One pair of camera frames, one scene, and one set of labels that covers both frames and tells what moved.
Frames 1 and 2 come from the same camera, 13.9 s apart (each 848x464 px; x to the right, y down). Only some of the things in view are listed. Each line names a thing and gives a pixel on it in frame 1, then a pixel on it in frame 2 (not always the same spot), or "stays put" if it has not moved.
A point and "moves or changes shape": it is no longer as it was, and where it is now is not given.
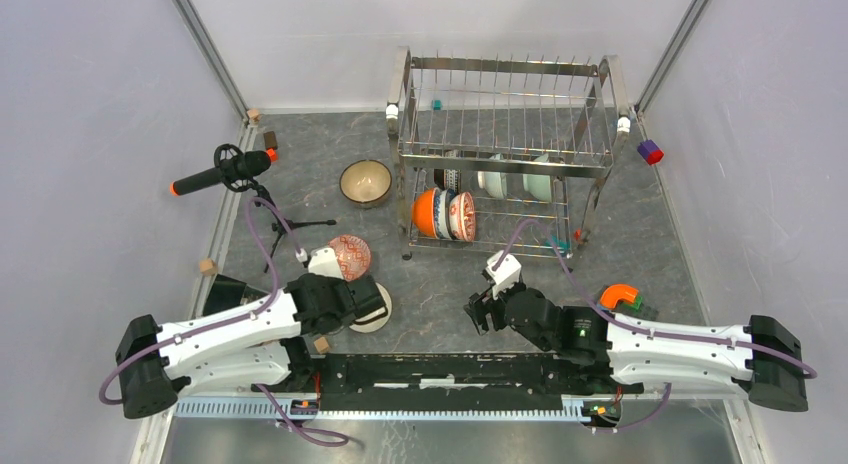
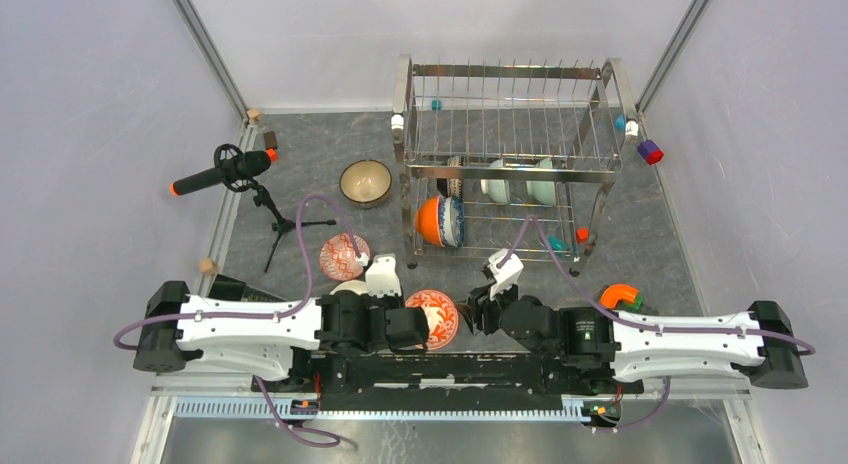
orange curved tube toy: x=611 y=294 stays put
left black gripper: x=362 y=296 → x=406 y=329
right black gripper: x=480 y=305 stays put
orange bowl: x=423 y=215 moves or changes shape
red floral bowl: x=462 y=216 → x=442 y=314
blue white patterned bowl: x=439 y=214 moves or changes shape
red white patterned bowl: x=354 y=256 stays put
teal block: x=565 y=244 stays put
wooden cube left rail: x=208 y=267 stays put
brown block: x=271 y=139 stays put
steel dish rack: x=501 y=159 stays put
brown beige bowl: x=365 y=181 stays put
